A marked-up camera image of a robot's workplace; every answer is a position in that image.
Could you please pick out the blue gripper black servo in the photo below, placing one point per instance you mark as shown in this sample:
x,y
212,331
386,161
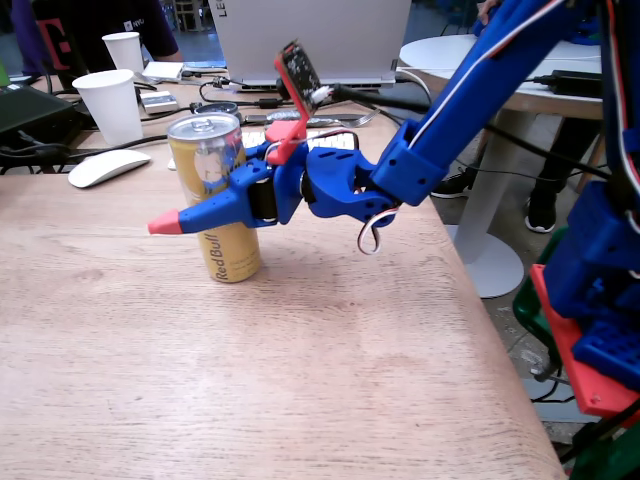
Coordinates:
x,y
248,187

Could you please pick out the yellow Red Bull can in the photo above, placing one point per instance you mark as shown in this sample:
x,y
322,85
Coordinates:
x,y
230,260

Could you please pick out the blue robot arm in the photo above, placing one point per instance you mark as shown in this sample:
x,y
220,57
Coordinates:
x,y
450,115

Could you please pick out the white keyboard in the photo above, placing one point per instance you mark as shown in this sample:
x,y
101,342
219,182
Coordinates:
x,y
252,139

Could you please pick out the round black tin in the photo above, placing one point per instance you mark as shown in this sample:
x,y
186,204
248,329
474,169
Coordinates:
x,y
220,107

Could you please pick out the foil wrapped item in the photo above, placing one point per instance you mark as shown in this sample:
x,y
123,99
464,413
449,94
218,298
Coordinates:
x,y
285,117

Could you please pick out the small silver box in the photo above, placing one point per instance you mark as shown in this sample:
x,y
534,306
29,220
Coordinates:
x,y
159,102

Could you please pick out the white computer mouse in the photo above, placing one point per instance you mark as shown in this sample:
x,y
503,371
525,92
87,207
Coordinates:
x,y
107,167

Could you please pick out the white flat box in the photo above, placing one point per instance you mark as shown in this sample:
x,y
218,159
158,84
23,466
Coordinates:
x,y
162,71

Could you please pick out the large white paper cup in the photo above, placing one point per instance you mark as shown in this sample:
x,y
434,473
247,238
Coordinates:
x,y
112,110

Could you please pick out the small white paper cup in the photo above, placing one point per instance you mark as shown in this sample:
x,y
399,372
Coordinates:
x,y
125,52

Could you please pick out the person in dark purple shirt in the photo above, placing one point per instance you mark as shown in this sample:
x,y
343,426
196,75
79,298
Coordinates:
x,y
150,30

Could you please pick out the silver laptop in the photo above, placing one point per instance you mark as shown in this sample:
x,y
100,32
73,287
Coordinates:
x,y
350,30

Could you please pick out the black flat box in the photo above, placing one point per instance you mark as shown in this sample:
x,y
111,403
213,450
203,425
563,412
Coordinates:
x,y
30,112

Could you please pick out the black bag magenta letter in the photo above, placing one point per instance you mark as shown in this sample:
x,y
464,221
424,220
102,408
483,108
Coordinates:
x,y
60,50

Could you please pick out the green clamp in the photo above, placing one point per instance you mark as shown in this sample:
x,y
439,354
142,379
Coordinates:
x,y
610,460
530,310

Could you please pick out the black power brick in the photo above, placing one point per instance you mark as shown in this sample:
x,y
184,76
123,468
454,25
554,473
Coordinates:
x,y
575,82

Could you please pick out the white round pedestal table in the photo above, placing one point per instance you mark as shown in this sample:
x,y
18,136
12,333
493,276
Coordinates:
x,y
440,55

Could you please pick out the red robot base plate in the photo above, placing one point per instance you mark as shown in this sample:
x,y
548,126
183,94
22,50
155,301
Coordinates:
x,y
590,385

